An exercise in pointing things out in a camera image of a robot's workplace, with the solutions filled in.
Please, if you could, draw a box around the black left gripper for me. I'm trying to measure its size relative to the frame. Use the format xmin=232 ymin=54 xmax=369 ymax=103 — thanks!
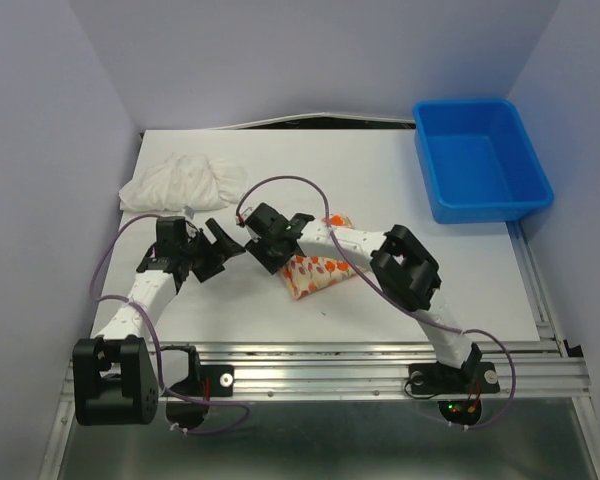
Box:
xmin=181 ymin=219 xmax=245 ymax=282

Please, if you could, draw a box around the orange floral patterned skirt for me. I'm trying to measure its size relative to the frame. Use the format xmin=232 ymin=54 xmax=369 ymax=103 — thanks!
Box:
xmin=278 ymin=213 xmax=356 ymax=302

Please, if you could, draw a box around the white ruffled skirt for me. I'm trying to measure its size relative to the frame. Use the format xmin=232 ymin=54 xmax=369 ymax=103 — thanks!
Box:
xmin=119 ymin=153 xmax=248 ymax=213

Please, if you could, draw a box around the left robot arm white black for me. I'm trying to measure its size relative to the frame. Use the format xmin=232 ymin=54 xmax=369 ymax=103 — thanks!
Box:
xmin=72 ymin=214 xmax=245 ymax=436

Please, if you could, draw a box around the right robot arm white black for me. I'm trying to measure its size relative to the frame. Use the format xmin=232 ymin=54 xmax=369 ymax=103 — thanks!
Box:
xmin=238 ymin=203 xmax=482 ymax=390

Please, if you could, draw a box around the blue plastic bin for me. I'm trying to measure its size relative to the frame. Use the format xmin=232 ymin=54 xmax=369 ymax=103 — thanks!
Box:
xmin=413 ymin=98 xmax=554 ymax=224

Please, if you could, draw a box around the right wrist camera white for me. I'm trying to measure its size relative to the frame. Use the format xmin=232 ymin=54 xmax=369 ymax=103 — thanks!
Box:
xmin=236 ymin=214 xmax=260 ymax=241

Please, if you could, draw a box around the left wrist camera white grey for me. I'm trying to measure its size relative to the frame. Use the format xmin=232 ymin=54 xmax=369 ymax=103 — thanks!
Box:
xmin=182 ymin=206 xmax=195 ymax=222

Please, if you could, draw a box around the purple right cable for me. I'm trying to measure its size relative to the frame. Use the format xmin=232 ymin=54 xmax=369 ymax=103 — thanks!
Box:
xmin=235 ymin=174 xmax=517 ymax=432

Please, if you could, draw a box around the purple cable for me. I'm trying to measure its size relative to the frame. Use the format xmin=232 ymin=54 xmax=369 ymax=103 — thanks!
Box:
xmin=235 ymin=174 xmax=517 ymax=432
xmin=89 ymin=213 xmax=251 ymax=435

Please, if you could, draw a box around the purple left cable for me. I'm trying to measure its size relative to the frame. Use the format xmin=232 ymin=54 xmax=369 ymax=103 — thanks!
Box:
xmin=89 ymin=213 xmax=251 ymax=435

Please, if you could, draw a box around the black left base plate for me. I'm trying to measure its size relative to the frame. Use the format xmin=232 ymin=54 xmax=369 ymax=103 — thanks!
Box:
xmin=164 ymin=364 xmax=235 ymax=399

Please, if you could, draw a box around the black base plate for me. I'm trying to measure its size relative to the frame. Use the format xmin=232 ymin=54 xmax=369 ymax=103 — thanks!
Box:
xmin=164 ymin=364 xmax=235 ymax=399
xmin=408 ymin=362 xmax=501 ymax=396

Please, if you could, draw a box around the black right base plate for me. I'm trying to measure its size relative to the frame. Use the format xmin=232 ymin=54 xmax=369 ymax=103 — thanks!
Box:
xmin=408 ymin=362 xmax=501 ymax=396

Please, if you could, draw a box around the aluminium rail frame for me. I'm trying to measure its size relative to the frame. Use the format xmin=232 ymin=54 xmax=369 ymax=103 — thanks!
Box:
xmin=41 ymin=223 xmax=600 ymax=479

